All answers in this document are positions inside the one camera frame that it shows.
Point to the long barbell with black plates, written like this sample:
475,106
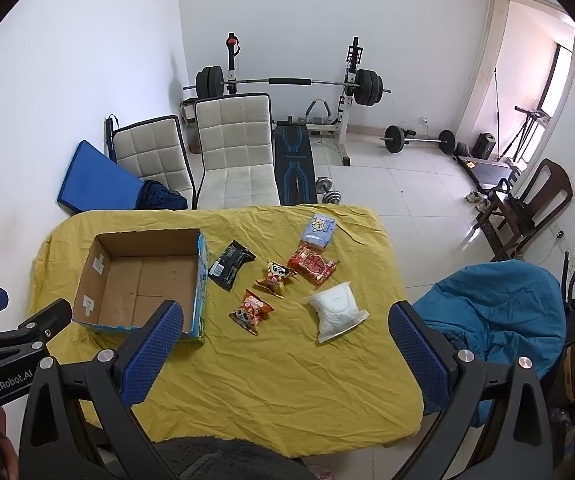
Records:
287,80

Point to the chrome dumbbell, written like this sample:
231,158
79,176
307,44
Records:
332,197
325,184

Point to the pair of light shoes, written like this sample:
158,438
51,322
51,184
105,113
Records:
477,200

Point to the dark fuzzy cloth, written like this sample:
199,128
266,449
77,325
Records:
227,460

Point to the yellow panda snack packet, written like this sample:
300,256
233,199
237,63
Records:
277,277

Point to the blue cloth covered chair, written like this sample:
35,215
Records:
497,310

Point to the black treadmill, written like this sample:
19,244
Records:
487,172

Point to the person's left forearm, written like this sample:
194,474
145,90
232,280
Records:
2,445

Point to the white padded chair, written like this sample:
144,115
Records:
237,160
152,155

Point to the black tripod stand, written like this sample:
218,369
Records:
530,120

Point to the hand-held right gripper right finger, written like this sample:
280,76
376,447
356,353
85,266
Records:
417,355

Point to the blue tissue pack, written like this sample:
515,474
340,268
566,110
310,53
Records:
319,230

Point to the black snack packet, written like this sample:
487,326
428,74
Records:
230,265

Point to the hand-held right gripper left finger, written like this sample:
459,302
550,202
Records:
153,355

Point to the blue foam mat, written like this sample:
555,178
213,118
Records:
92,180

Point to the dark wooden chair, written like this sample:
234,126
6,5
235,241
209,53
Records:
550,185

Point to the orange panda snack packet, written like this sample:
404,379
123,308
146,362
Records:
252,310

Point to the black weight bench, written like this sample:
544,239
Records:
292,160

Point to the cardboard box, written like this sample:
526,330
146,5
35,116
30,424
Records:
132,285

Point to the window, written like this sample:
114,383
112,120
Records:
557,80

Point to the yellow tablecloth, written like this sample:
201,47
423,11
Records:
267,385

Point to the white plastic bag packet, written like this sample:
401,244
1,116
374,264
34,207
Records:
337,307

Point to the short barbell with black plates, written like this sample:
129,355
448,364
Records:
395,138

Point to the dark blue cloth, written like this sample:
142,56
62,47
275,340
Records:
160,197

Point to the red snack packet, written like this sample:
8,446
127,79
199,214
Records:
312,265

